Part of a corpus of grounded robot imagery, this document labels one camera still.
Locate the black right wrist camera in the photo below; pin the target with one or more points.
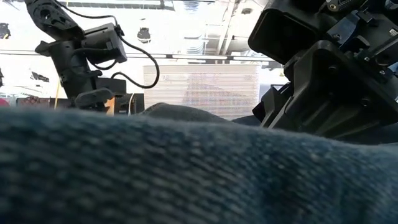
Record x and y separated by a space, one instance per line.
280 34

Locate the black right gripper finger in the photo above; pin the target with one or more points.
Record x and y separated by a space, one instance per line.
270 105

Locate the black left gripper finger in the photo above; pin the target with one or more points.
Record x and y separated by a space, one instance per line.
93 98
112 86

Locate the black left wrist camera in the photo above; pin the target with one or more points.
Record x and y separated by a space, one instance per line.
104 42

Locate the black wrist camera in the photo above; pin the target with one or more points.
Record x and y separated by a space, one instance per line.
104 42
280 34

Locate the white plastic laundry bin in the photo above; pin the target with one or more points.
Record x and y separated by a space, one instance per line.
202 90

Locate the dark blue denim jeans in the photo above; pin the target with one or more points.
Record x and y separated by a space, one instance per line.
186 174

